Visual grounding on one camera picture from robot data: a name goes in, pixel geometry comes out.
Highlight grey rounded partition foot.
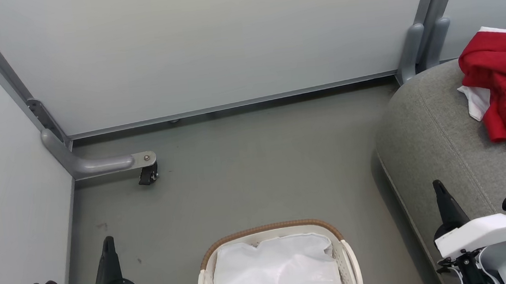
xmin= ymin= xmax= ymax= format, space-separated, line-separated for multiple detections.
xmin=392 ymin=23 xmax=429 ymax=85
xmin=420 ymin=16 xmax=455 ymax=71

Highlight grey partition foot with bolt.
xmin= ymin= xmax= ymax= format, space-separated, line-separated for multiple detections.
xmin=41 ymin=118 xmax=159 ymax=184

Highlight white cloth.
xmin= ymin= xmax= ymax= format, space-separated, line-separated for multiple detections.
xmin=209 ymin=230 xmax=344 ymax=284

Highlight small black caster wheel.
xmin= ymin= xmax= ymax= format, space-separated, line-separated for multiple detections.
xmin=137 ymin=163 xmax=160 ymax=187

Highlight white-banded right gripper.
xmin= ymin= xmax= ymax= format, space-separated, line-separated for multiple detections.
xmin=427 ymin=173 xmax=506 ymax=262

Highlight white laundry basket brown rim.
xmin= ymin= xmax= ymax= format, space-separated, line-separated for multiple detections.
xmin=192 ymin=215 xmax=364 ymax=284

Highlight grey partition bottom rail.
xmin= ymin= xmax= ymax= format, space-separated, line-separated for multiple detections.
xmin=65 ymin=70 xmax=402 ymax=141

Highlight grey fabric sofa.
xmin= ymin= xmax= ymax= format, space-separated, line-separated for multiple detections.
xmin=369 ymin=54 xmax=506 ymax=284

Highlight grey partition post with hinge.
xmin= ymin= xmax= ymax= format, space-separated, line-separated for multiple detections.
xmin=0 ymin=0 xmax=72 ymax=155

